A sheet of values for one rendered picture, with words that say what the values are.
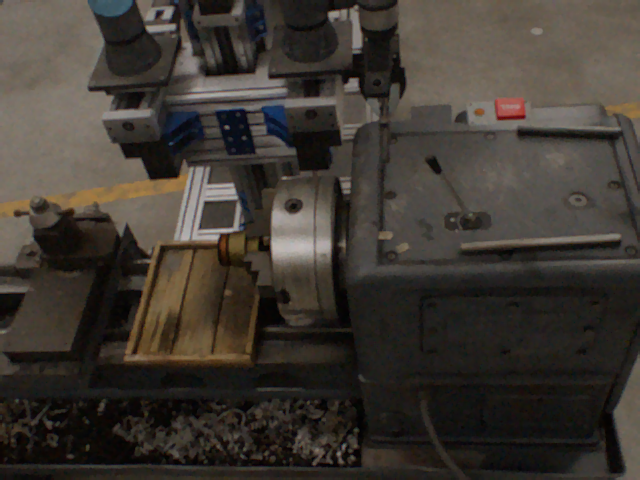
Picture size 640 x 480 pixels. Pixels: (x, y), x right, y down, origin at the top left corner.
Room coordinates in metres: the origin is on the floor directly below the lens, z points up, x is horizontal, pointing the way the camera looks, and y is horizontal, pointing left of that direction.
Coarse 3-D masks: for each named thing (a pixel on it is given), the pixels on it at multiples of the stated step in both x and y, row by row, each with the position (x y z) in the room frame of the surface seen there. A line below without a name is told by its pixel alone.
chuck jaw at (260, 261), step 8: (248, 256) 1.01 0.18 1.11; (256, 256) 1.01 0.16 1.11; (264, 256) 1.00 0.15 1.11; (248, 264) 0.99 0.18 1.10; (256, 264) 0.98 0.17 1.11; (264, 264) 0.98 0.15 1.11; (248, 272) 0.99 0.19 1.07; (256, 272) 0.96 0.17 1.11; (264, 272) 0.95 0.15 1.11; (256, 280) 0.96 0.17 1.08; (264, 280) 0.93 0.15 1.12; (272, 280) 0.92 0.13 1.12; (264, 288) 0.91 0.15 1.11; (272, 288) 0.91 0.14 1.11; (264, 296) 0.91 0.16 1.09; (272, 296) 0.91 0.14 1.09; (280, 296) 0.89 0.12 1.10; (288, 296) 0.89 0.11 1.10
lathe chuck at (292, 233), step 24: (288, 192) 1.05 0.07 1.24; (312, 192) 1.04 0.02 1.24; (288, 216) 0.99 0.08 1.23; (312, 216) 0.98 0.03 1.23; (288, 240) 0.95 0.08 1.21; (312, 240) 0.94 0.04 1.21; (288, 264) 0.91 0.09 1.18; (312, 264) 0.90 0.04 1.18; (288, 288) 0.89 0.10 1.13; (312, 288) 0.88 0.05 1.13; (288, 312) 0.88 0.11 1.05; (312, 312) 0.87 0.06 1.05
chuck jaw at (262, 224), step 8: (264, 192) 1.11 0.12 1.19; (272, 192) 1.11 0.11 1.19; (264, 200) 1.10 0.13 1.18; (272, 200) 1.10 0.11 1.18; (256, 208) 1.11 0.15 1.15; (264, 208) 1.09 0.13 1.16; (256, 216) 1.08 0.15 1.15; (264, 216) 1.08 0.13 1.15; (248, 224) 1.08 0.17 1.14; (256, 224) 1.07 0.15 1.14; (264, 224) 1.07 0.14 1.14; (248, 232) 1.06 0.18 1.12; (256, 232) 1.06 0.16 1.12; (264, 232) 1.06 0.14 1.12
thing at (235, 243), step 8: (232, 232) 1.08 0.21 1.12; (240, 232) 1.07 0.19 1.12; (224, 240) 1.06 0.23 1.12; (232, 240) 1.05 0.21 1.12; (240, 240) 1.05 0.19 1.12; (248, 240) 1.05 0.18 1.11; (256, 240) 1.05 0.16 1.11; (224, 248) 1.04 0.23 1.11; (232, 248) 1.03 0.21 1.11; (240, 248) 1.03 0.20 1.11; (248, 248) 1.03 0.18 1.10; (256, 248) 1.03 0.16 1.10; (224, 256) 1.03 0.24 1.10; (232, 256) 1.02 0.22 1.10; (240, 256) 1.02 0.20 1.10; (224, 264) 1.03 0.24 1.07; (232, 264) 1.02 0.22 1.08; (240, 264) 1.02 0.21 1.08
